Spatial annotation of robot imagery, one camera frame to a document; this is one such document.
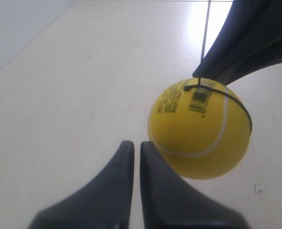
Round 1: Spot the black hanging string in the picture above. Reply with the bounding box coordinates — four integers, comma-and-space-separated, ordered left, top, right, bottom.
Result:
183, 0, 252, 132

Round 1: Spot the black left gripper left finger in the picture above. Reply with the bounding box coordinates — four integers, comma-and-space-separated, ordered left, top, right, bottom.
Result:
29, 141, 134, 229

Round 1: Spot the yellow tennis ball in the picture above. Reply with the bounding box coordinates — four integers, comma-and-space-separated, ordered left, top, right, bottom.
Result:
148, 78, 252, 179

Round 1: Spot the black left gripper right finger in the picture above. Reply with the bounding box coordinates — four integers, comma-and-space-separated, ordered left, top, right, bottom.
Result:
140, 141, 250, 229

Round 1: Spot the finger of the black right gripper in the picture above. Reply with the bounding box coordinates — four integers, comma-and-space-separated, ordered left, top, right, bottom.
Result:
193, 0, 282, 84

